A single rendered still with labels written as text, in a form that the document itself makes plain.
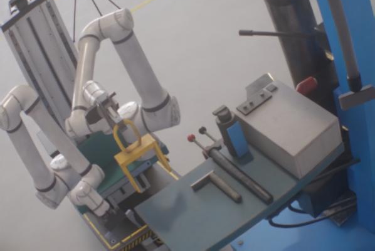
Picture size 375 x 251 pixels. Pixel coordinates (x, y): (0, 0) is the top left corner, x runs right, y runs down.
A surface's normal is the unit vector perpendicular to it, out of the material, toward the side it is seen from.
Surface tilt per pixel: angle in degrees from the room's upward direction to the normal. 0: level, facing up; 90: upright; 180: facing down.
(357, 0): 90
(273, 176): 0
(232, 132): 90
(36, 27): 90
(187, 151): 0
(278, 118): 0
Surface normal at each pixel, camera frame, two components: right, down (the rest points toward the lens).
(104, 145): 0.53, 0.35
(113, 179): -0.34, -0.75
